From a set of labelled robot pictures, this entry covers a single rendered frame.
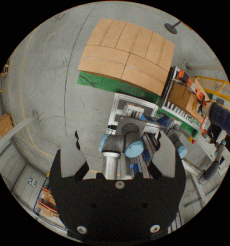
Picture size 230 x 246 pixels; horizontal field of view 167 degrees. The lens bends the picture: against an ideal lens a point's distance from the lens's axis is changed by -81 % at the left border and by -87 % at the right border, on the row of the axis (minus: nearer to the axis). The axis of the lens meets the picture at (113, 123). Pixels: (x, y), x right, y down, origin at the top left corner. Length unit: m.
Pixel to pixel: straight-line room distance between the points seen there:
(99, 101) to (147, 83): 1.00
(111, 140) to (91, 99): 1.33
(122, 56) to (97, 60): 0.32
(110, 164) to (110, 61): 1.06
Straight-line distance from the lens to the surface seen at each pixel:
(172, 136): 0.85
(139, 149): 0.47
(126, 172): 0.83
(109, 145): 0.44
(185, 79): 0.70
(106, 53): 1.13
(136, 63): 1.11
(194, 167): 0.90
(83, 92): 1.71
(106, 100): 1.61
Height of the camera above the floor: 1.57
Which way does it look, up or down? 62 degrees down
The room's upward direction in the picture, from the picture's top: 175 degrees counter-clockwise
